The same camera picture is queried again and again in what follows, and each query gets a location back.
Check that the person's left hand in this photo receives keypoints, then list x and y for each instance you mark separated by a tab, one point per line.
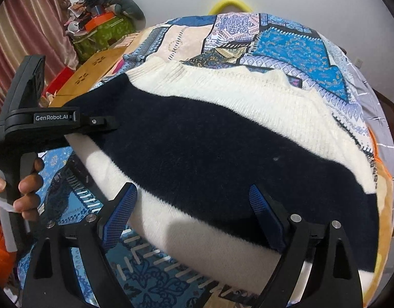
28	203

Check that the red gold striped curtain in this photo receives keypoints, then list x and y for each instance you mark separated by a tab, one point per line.
30	27

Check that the green patterned storage box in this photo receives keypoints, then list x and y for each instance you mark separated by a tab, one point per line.
102	37

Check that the yellow foam arch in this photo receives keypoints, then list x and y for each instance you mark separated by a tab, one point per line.
230	5

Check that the orange box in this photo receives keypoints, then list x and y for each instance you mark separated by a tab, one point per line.
98	20

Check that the blue patchwork bed quilt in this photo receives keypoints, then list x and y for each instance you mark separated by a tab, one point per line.
261	43

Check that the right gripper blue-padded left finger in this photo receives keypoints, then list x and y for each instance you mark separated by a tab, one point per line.
52	279

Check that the grey plush toy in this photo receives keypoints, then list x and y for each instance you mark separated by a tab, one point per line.
126	7

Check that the pile of clutter items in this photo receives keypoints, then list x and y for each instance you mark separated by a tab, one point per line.
82	14

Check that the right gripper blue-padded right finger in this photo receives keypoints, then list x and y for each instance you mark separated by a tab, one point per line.
333	280

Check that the orange sleeve left forearm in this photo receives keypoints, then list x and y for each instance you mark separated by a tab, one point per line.
7	261

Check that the red flat box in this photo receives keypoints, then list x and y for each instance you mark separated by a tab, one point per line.
58	82

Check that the cream navy striped cat sweater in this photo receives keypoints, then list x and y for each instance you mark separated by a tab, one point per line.
194	140

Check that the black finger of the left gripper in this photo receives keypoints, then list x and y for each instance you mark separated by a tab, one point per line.
97	124

